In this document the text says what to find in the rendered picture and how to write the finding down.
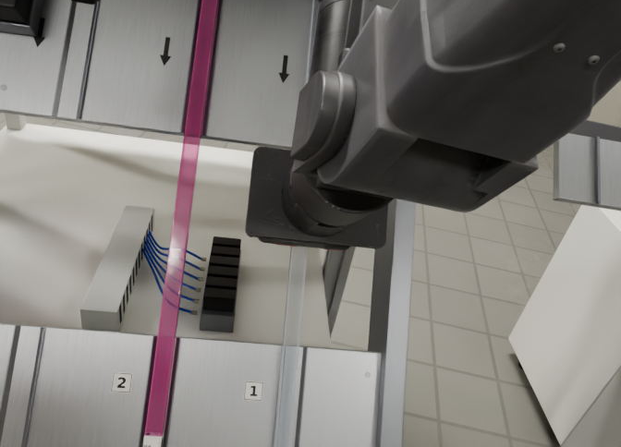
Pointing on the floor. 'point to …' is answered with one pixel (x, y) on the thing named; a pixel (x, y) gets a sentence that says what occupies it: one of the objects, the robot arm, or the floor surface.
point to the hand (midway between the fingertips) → (301, 216)
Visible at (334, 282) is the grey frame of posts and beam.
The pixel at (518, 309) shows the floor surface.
